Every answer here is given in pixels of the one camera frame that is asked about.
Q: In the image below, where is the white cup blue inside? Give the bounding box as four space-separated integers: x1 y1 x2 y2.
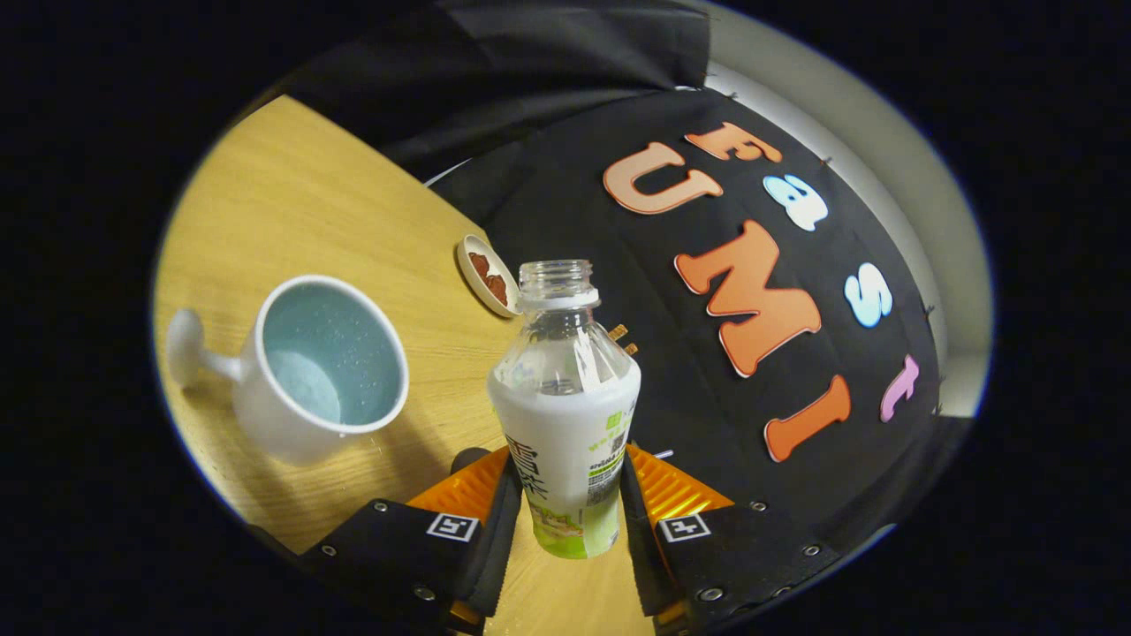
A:
166 274 410 466

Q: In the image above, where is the clear bottle white green label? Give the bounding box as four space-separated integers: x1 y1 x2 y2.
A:
487 259 641 560

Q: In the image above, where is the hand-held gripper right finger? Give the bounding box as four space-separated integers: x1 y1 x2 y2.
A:
619 444 840 632

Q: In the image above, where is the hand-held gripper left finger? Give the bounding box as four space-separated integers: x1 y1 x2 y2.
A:
296 446 524 635

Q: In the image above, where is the wooden table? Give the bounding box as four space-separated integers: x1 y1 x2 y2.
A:
155 95 655 636

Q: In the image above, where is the small plate with red snacks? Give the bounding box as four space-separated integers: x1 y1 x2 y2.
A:
456 234 522 319

